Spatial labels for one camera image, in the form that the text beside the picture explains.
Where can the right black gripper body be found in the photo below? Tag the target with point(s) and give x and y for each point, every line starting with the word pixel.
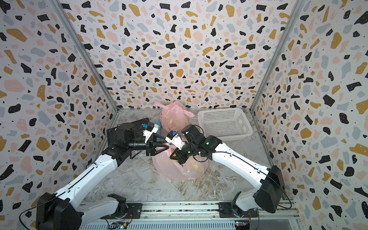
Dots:
pixel 187 150

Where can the pink plastic bag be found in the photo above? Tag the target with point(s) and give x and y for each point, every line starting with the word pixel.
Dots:
pixel 174 116
pixel 171 169

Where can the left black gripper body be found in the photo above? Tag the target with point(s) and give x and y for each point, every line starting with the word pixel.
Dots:
pixel 137 145

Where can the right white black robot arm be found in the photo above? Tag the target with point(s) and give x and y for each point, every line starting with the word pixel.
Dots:
pixel 268 184

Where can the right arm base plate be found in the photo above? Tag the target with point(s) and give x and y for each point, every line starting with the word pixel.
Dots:
pixel 230 210

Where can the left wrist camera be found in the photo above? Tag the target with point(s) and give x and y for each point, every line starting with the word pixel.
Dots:
pixel 148 130

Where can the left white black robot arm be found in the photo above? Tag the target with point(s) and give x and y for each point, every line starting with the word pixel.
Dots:
pixel 62 210

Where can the black flat case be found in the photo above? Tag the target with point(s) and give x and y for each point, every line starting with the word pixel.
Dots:
pixel 125 132

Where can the white plastic basket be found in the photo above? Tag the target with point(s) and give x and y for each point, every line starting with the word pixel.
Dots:
pixel 225 124

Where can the light blue cylinder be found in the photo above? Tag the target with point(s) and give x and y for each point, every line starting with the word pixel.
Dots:
pixel 158 123

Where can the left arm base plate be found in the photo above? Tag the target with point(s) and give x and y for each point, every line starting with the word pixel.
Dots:
pixel 126 211

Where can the aluminium front rail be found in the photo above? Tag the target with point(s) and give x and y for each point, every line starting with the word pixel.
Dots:
pixel 196 215

